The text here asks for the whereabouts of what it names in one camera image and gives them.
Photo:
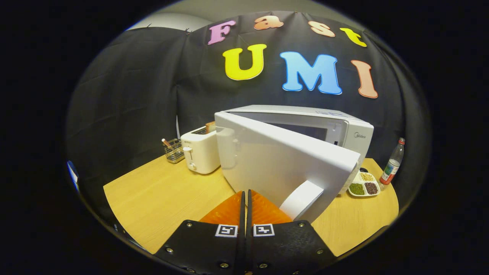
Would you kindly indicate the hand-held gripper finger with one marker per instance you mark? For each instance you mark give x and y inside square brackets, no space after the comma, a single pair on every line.
[249,244]
[241,244]

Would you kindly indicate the white toaster oven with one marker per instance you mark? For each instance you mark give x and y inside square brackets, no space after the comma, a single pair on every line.
[275,160]

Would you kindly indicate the cream pop-up toaster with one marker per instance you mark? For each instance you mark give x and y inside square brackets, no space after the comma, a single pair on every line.
[202,152]

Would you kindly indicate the toast slice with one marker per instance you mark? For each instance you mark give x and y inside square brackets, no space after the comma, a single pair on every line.
[210,126]

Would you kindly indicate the small wooden stick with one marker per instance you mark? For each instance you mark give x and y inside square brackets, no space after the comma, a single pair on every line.
[166,143]

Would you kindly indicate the white divided dish of beans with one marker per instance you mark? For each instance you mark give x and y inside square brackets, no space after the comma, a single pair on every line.
[363,188]

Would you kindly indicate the clear plastic water bottle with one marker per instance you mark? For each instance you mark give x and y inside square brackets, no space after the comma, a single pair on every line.
[391,168]

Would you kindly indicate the black backdrop cloth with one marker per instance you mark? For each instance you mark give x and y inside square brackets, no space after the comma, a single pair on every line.
[133,95]

